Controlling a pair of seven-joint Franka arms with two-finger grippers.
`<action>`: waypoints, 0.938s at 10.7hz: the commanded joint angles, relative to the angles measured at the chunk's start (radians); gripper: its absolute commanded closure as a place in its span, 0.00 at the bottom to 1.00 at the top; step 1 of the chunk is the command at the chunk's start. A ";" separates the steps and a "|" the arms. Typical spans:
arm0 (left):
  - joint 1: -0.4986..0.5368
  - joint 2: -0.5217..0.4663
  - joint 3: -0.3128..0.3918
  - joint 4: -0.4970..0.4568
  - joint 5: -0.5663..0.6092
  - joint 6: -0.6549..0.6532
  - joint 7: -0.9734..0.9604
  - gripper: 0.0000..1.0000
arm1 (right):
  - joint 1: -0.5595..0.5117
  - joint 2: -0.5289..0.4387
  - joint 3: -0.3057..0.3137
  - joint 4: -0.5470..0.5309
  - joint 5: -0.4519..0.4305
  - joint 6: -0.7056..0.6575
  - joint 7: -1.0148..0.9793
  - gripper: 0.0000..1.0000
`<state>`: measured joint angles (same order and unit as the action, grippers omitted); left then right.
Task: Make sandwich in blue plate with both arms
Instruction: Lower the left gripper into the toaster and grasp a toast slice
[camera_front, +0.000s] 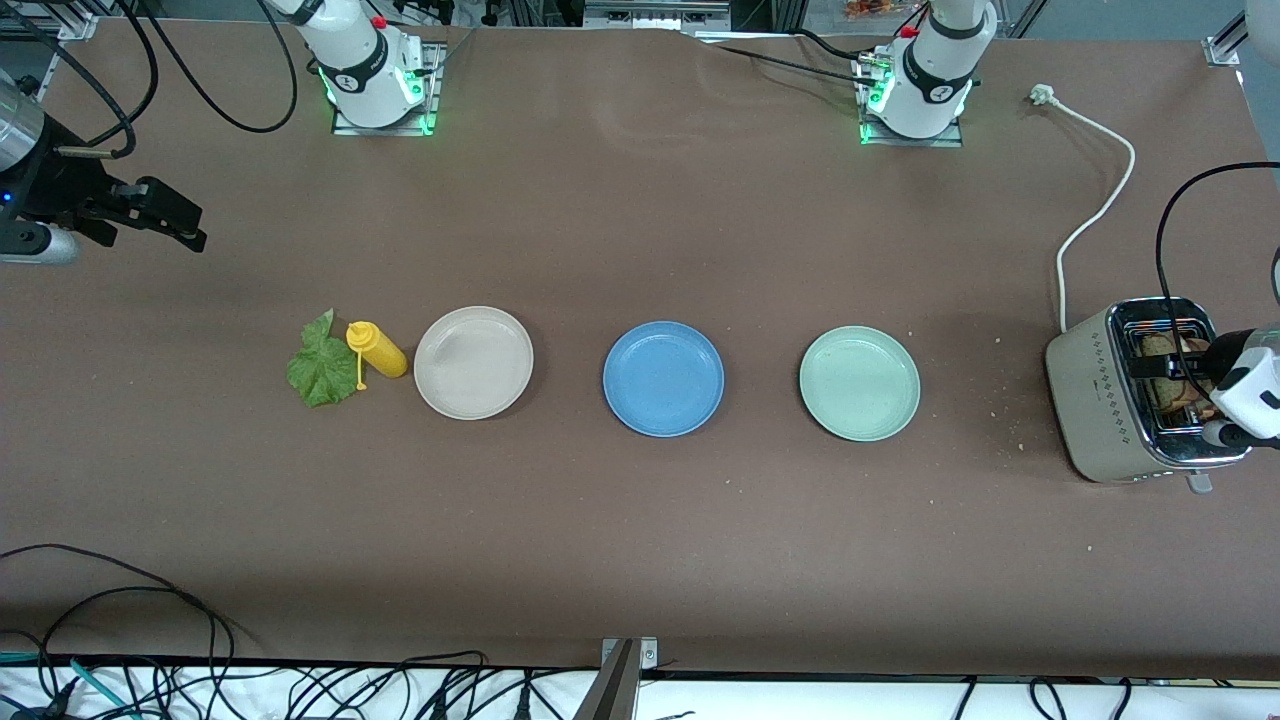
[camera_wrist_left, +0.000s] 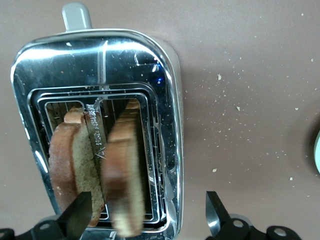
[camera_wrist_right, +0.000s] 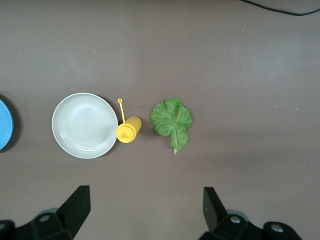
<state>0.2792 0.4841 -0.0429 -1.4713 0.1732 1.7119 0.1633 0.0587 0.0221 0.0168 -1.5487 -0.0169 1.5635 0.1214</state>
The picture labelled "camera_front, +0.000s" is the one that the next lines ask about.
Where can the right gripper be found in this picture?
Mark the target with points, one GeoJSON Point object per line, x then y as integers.
{"type": "Point", "coordinates": [55, 187]}

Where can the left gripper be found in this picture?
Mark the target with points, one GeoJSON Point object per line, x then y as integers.
{"type": "Point", "coordinates": [1192, 363]}

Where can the green lettuce leaf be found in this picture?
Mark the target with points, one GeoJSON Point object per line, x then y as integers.
{"type": "Point", "coordinates": [320, 375]}

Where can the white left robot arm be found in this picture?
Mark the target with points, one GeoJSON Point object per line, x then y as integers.
{"type": "Point", "coordinates": [935, 70]}

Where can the mint green round plate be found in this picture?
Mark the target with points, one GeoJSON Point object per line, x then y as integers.
{"type": "Point", "coordinates": [859, 383]}

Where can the beige round plate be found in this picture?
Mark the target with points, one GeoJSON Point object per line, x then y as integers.
{"type": "Point", "coordinates": [473, 362]}

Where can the blue round plate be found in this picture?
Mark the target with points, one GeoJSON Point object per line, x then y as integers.
{"type": "Point", "coordinates": [663, 378]}

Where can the beige chrome two-slot toaster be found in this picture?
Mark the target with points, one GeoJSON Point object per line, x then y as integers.
{"type": "Point", "coordinates": [1095, 400]}

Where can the yellow mustard squeeze bottle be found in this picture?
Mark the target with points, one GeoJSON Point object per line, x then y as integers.
{"type": "Point", "coordinates": [380, 352]}

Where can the orange patterned packet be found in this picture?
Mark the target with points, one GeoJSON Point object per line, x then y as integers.
{"type": "Point", "coordinates": [870, 8]}

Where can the aluminium frame rail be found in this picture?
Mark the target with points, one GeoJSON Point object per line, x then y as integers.
{"type": "Point", "coordinates": [1230, 40]}
{"type": "Point", "coordinates": [50, 20]}
{"type": "Point", "coordinates": [655, 12]}

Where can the grey metal bracket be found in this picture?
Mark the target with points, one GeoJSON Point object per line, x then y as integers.
{"type": "Point", "coordinates": [615, 685]}

